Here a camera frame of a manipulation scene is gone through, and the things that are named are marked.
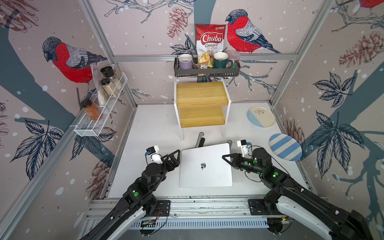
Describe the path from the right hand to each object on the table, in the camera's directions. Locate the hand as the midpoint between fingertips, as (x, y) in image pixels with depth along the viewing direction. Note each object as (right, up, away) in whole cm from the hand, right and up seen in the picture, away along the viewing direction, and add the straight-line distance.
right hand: (223, 156), depth 74 cm
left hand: (-23, +3, 0) cm, 23 cm away
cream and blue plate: (+37, +20, +40) cm, 58 cm away
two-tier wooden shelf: (-11, +27, +2) cm, 29 cm away
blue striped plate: (+45, 0, +21) cm, 50 cm away
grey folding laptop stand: (-10, +4, +24) cm, 27 cm away
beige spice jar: (-59, +34, +4) cm, 68 cm away
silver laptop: (-9, -6, +3) cm, 11 cm away
